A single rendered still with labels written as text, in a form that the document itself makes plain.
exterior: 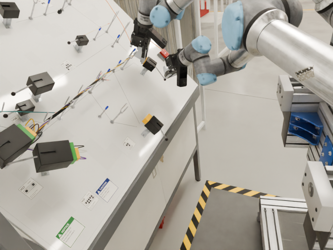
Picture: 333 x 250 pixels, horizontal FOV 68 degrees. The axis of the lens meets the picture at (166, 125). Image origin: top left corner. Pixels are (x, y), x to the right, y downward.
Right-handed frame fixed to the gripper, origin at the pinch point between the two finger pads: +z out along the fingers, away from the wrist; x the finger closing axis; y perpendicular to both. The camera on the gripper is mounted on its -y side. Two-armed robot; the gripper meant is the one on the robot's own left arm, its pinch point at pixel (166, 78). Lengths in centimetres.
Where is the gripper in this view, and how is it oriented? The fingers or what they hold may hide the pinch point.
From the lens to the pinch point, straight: 133.1
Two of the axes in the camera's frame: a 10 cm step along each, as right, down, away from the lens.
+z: -4.6, 1.9, 8.7
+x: -8.5, 2.2, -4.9
